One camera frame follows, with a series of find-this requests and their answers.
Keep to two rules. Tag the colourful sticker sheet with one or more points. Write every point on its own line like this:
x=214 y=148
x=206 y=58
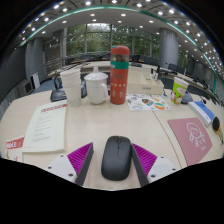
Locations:
x=146 y=102

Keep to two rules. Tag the red bottle with green band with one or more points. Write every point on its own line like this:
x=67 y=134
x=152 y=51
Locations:
x=119 y=80

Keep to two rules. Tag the blue and white book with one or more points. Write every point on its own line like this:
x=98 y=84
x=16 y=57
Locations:
x=201 y=112

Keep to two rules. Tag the cream paper booklet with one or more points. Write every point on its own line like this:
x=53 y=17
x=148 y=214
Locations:
x=46 y=128

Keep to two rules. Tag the curved conference desk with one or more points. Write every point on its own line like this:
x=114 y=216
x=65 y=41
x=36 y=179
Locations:
x=96 y=64

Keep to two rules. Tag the white lidded ceramic mug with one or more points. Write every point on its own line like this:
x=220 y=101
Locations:
x=95 y=88

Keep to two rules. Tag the pink mouse pad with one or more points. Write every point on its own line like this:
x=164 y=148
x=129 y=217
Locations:
x=186 y=143

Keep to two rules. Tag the group of ceiling lights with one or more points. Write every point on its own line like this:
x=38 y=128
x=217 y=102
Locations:
x=123 y=15

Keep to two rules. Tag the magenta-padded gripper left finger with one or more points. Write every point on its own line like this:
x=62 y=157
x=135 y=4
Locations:
x=80 y=160

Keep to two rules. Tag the cream cardboard box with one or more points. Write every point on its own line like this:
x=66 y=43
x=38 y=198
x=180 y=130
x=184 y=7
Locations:
x=145 y=86

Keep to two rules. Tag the red and white leaflet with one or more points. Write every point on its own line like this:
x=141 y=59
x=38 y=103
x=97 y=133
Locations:
x=14 y=148

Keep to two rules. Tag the group of dark office chairs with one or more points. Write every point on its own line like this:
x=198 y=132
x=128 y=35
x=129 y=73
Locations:
x=135 y=57

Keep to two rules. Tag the black handheld microphone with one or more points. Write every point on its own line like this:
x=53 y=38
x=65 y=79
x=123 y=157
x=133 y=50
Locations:
x=216 y=124

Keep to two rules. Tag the printed green-white paper cup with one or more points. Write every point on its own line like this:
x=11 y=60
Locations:
x=179 y=91

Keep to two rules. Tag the black conference microphone console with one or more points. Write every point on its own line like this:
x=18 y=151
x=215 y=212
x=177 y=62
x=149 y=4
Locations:
x=187 y=98
x=57 y=95

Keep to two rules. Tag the black computer mouse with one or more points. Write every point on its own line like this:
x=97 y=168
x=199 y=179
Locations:
x=116 y=160

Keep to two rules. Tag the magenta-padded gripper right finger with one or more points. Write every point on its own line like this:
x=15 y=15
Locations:
x=146 y=160

